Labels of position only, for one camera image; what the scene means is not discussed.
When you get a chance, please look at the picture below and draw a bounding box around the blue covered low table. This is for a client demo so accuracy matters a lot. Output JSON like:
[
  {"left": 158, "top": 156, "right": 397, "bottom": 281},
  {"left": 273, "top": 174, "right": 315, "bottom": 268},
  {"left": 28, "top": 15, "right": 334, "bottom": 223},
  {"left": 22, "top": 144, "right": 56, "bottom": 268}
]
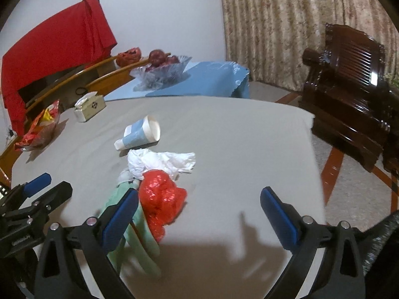
[{"left": 104, "top": 61, "right": 251, "bottom": 102}]

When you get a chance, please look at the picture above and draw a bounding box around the pile of red snack packets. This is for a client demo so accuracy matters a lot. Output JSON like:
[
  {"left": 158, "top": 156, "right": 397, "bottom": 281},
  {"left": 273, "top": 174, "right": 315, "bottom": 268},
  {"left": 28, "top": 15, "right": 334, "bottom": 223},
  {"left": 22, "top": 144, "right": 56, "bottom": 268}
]
[{"left": 14, "top": 100, "right": 61, "bottom": 150}]

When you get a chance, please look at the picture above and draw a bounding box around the dark wooden armchair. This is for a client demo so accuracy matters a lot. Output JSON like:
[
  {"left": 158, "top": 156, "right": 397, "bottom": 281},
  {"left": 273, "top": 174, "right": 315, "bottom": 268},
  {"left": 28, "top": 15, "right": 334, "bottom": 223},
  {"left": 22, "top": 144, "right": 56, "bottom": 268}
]
[{"left": 298, "top": 23, "right": 393, "bottom": 172}]

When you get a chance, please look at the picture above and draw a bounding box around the beige patterned curtain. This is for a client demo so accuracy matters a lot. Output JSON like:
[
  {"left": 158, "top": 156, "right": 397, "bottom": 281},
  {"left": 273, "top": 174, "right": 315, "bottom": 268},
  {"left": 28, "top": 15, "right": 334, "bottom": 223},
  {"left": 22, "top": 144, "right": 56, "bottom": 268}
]
[{"left": 218, "top": 0, "right": 399, "bottom": 92}]

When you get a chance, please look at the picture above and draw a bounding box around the green plastic wrapper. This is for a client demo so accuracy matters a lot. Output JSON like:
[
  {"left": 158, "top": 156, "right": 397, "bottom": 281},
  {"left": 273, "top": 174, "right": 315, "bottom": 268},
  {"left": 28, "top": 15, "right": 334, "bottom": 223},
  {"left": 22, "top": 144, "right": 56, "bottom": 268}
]
[{"left": 98, "top": 181, "right": 161, "bottom": 278}]

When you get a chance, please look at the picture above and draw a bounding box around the blue and white paper cup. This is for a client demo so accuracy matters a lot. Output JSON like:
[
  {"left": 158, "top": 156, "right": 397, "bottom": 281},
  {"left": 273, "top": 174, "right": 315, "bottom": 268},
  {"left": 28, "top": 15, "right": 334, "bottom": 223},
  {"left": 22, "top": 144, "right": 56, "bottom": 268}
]
[{"left": 114, "top": 115, "right": 161, "bottom": 150}]

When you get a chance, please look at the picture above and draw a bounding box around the white tissue box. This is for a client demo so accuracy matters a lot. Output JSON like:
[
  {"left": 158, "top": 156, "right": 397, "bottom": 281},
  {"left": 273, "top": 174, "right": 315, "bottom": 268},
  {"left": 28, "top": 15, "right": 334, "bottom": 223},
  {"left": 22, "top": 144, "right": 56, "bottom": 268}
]
[{"left": 74, "top": 91, "right": 106, "bottom": 123}]

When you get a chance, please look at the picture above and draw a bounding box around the glass fruit bowl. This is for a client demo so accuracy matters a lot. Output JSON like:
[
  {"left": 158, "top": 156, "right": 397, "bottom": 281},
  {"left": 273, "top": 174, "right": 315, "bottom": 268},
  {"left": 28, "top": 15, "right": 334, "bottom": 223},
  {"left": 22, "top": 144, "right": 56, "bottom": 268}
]
[{"left": 129, "top": 55, "right": 192, "bottom": 89}]

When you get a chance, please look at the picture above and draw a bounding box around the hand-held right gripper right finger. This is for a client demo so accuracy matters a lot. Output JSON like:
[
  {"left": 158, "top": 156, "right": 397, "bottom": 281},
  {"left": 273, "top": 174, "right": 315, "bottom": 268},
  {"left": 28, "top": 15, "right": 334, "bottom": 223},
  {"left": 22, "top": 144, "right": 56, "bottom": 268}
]
[{"left": 260, "top": 186, "right": 366, "bottom": 299}]

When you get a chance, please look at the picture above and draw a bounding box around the white tissue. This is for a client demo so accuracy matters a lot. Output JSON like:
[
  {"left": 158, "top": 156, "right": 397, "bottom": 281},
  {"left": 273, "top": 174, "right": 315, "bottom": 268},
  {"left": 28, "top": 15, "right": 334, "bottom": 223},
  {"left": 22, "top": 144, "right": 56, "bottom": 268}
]
[{"left": 117, "top": 149, "right": 197, "bottom": 184}]

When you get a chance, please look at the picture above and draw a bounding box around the red cloth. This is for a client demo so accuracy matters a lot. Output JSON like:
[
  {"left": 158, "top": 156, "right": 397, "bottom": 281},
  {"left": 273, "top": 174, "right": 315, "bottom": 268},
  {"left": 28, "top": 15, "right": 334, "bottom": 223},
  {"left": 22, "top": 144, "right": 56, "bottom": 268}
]
[{"left": 1, "top": 0, "right": 117, "bottom": 134}]

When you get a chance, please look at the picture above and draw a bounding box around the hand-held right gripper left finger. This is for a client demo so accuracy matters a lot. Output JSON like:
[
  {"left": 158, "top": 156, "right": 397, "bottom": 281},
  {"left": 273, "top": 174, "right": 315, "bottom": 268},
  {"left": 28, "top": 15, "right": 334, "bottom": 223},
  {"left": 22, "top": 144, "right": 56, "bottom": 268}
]
[{"left": 34, "top": 188, "right": 139, "bottom": 299}]

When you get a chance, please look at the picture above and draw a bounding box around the red plastic bag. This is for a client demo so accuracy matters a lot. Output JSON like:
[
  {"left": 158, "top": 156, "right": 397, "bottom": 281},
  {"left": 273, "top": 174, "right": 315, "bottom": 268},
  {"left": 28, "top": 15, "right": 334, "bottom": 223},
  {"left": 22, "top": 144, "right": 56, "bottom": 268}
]
[{"left": 138, "top": 170, "right": 188, "bottom": 243}]

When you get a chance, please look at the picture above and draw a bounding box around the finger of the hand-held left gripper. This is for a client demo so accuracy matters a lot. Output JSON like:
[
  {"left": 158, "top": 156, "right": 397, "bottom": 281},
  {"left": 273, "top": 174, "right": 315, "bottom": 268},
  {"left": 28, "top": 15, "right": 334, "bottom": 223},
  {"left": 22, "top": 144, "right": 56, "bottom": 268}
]
[
  {"left": 19, "top": 181, "right": 74, "bottom": 217},
  {"left": 6, "top": 172, "right": 52, "bottom": 203}
]

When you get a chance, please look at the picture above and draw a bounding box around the black-lined trash bin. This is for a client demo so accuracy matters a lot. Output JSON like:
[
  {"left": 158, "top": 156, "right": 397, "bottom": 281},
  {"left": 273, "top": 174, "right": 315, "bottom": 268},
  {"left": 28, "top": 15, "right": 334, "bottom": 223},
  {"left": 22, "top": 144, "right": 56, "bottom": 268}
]
[{"left": 362, "top": 209, "right": 399, "bottom": 299}]

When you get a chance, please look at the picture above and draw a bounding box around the dark wooden side table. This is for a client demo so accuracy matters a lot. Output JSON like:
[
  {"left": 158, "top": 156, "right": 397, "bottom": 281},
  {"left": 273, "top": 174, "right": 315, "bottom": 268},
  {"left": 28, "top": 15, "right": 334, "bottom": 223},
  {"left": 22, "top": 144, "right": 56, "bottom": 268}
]
[{"left": 380, "top": 85, "right": 399, "bottom": 178}]

